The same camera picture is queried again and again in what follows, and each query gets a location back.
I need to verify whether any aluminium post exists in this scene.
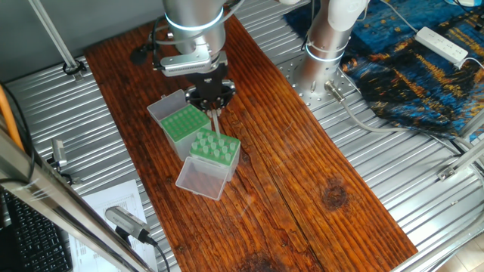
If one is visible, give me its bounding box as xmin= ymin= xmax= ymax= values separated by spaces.
xmin=28 ymin=0 xmax=86 ymax=82

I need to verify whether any aluminium profile bar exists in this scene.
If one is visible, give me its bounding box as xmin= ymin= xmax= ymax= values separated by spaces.
xmin=457 ymin=109 xmax=484 ymax=140

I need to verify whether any blue starry painted cloth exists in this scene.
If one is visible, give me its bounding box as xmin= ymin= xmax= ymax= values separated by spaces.
xmin=283 ymin=0 xmax=484 ymax=141

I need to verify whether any silver camera on stand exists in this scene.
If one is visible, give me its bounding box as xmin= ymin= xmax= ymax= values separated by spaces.
xmin=51 ymin=138 xmax=69 ymax=169

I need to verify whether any brown wooden board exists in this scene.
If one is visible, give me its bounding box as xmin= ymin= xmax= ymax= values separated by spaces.
xmin=83 ymin=11 xmax=419 ymax=272

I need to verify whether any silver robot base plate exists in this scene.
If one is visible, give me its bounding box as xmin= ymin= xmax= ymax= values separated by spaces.
xmin=278 ymin=52 xmax=362 ymax=111

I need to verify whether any aluminium frame beam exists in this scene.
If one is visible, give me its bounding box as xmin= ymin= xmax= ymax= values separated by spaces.
xmin=0 ymin=126 xmax=154 ymax=272

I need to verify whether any thin white cable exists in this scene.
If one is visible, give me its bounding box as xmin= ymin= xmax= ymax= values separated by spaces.
xmin=380 ymin=0 xmax=419 ymax=34

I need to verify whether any black keyboard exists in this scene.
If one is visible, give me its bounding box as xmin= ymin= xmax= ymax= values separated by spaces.
xmin=0 ymin=188 xmax=73 ymax=272

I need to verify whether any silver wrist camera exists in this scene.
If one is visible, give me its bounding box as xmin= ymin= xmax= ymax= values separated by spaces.
xmin=158 ymin=51 xmax=230 ymax=79

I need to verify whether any white power strip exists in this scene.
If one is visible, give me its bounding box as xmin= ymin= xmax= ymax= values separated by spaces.
xmin=414 ymin=26 xmax=470 ymax=70

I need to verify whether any grey robot cable with connector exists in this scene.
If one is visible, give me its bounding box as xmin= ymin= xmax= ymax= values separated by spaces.
xmin=324 ymin=80 xmax=484 ymax=171

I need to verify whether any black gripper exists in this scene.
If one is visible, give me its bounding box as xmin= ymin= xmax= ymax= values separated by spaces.
xmin=185 ymin=67 xmax=237 ymax=113

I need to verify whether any silver camera with black cable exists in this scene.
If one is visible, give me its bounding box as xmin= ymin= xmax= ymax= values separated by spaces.
xmin=104 ymin=206 xmax=152 ymax=245

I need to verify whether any black cable ring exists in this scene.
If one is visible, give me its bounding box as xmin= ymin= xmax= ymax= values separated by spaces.
xmin=62 ymin=59 xmax=88 ymax=76

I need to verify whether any white power strip cable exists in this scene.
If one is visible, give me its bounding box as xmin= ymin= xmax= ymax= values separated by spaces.
xmin=459 ymin=56 xmax=484 ymax=71

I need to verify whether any aluminium profile with bracket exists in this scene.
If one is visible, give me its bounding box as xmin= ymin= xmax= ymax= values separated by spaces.
xmin=436 ymin=140 xmax=484 ymax=182

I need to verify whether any clear box with green rack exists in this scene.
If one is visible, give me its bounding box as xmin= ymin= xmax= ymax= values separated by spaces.
xmin=175 ymin=127 xmax=242 ymax=202
xmin=146 ymin=89 xmax=213 ymax=162

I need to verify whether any orange tube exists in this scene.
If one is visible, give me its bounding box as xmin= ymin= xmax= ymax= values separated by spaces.
xmin=0 ymin=85 xmax=24 ymax=152

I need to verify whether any printed white paper sheet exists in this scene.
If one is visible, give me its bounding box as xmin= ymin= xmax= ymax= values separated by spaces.
xmin=69 ymin=179 xmax=159 ymax=272

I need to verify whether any pale blue plastic object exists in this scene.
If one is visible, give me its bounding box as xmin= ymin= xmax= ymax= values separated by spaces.
xmin=445 ymin=0 xmax=484 ymax=8

